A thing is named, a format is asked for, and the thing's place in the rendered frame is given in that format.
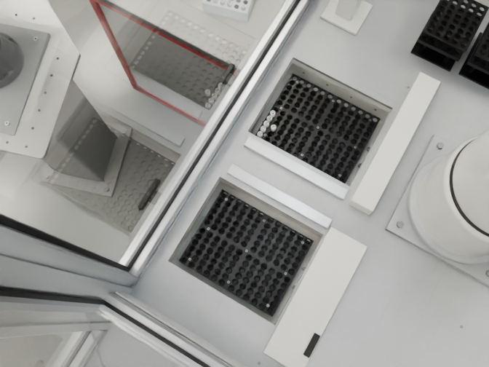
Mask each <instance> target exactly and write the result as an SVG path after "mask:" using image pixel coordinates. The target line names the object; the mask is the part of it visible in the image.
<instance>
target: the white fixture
mask: <svg viewBox="0 0 489 367"><path fill-rule="evenodd" d="M372 7H373V5H372V4H369V3H367V2H366V1H363V0H330V2H329V3H328V5H327V6H326V8H325V10H324V12H323V13H322V14H321V16H320V18H321V19H323V20H325V21H327V22H329V23H331V24H333V25H335V26H337V27H339V28H341V29H343V30H345V31H348V32H349V33H352V34H354V35H357V32H358V31H359V29H360V28H361V26H362V24H363V23H364V21H365V19H366V17H367V15H368V14H369V12H370V10H371V9H372Z"/></svg>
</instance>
